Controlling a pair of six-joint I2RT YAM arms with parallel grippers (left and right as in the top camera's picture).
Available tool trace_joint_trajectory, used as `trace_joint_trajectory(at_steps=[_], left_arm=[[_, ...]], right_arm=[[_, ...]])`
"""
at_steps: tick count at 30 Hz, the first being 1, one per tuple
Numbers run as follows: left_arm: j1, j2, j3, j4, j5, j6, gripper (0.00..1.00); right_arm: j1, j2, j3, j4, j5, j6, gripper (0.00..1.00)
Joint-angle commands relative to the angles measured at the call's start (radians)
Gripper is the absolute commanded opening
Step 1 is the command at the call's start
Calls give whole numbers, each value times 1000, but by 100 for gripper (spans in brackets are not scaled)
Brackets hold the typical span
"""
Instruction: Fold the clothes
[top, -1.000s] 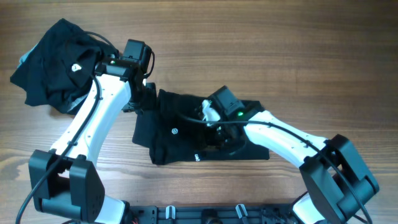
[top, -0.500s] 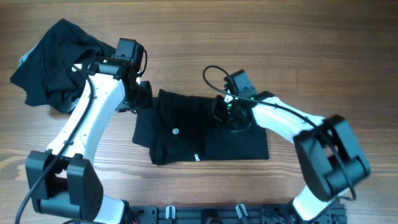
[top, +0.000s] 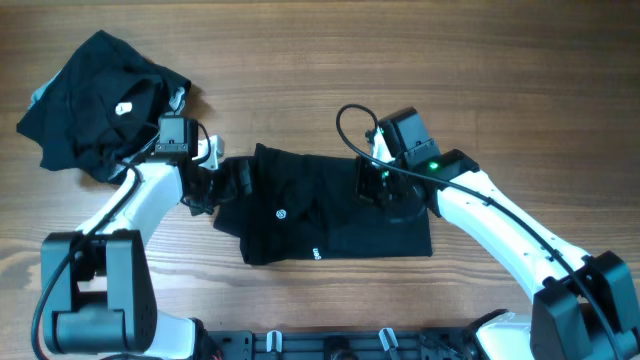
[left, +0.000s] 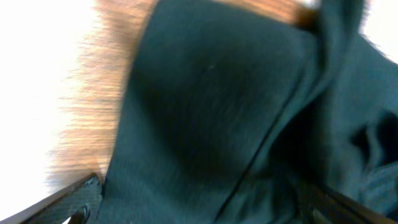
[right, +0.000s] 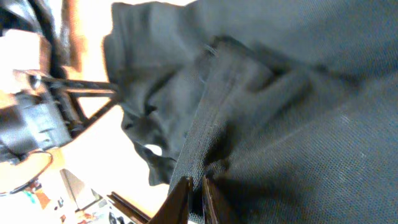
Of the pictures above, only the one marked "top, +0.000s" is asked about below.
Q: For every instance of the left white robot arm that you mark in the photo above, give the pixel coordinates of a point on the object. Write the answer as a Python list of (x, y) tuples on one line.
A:
[(97, 295)]

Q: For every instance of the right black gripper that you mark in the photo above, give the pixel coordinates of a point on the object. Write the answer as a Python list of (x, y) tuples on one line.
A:
[(362, 189)]

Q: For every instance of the black t-shirt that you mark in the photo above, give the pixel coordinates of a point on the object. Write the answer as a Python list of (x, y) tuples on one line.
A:
[(304, 207)]

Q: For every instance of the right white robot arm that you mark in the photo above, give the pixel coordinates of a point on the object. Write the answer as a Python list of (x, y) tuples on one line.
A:
[(583, 306)]

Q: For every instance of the folded black clothes pile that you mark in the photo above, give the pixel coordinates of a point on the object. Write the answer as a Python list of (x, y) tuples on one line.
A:
[(101, 108)]

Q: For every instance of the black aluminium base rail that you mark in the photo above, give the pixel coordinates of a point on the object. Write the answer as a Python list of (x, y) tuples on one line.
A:
[(340, 345)]

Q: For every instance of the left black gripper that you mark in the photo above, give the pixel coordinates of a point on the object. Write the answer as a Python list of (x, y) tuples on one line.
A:
[(198, 204)]

